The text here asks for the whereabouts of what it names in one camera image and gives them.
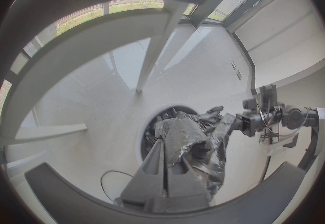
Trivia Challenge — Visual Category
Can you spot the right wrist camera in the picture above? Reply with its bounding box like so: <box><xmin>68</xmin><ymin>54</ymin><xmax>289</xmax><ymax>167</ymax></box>
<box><xmin>242</xmin><ymin>98</ymin><xmax>258</xmax><ymax>111</ymax></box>

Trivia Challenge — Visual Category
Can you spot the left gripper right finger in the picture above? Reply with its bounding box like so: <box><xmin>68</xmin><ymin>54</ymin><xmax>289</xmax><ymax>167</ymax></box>
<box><xmin>168</xmin><ymin>156</ymin><xmax>212</xmax><ymax>201</ymax></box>

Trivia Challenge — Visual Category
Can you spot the white wall counter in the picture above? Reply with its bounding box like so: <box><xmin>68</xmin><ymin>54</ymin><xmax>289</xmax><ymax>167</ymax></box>
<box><xmin>254</xmin><ymin>59</ymin><xmax>325</xmax><ymax>89</ymax></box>

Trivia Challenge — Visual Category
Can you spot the window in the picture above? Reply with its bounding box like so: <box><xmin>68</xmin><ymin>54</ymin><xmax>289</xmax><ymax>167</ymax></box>
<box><xmin>0</xmin><ymin>0</ymin><xmax>291</xmax><ymax>117</ymax></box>

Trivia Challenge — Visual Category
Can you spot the black plastic bag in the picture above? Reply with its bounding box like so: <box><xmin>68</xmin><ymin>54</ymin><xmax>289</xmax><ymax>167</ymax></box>
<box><xmin>143</xmin><ymin>106</ymin><xmax>238</xmax><ymax>199</ymax></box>

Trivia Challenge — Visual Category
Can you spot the white trash bin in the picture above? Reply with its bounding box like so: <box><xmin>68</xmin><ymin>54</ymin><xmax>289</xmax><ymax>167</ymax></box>
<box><xmin>136</xmin><ymin>102</ymin><xmax>201</xmax><ymax>167</ymax></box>

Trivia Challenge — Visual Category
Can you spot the black cable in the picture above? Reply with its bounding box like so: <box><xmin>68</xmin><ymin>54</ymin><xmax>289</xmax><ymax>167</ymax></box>
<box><xmin>100</xmin><ymin>170</ymin><xmax>135</xmax><ymax>202</ymax></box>

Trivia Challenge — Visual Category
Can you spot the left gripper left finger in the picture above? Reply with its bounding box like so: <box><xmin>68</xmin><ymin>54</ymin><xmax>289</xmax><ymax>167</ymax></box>
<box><xmin>121</xmin><ymin>139</ymin><xmax>168</xmax><ymax>204</ymax></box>

